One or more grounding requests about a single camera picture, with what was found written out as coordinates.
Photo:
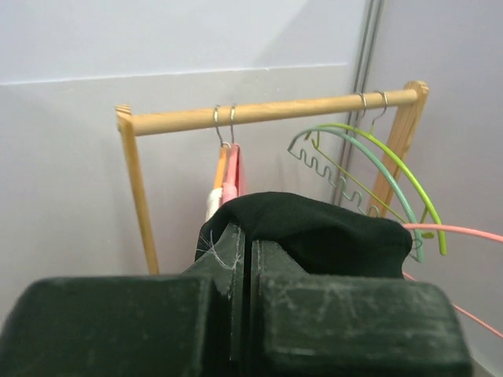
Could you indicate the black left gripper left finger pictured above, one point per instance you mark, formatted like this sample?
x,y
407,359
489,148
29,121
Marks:
x,y
186,324

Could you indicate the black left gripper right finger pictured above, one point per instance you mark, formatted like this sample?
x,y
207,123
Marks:
x,y
303,324

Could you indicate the black t shirt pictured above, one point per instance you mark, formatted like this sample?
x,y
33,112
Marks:
x,y
321,237

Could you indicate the salmon pink hanger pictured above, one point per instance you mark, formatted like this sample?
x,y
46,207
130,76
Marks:
x,y
471,275

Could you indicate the mint green hanger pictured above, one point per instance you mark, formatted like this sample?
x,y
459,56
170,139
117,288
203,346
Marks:
x,y
340,183

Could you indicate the green plastic hanger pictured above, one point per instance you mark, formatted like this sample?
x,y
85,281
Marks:
x,y
429,208

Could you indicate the white t shirt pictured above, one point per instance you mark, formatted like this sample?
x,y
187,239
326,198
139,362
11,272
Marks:
x,y
213,202

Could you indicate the orange hanger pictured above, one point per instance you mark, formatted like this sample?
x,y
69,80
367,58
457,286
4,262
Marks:
x,y
223,153

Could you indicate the light pink t shirt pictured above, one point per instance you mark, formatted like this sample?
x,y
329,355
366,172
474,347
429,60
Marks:
x,y
242,186

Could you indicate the wooden clothes rack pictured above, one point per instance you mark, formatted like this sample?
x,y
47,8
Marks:
x,y
409,101

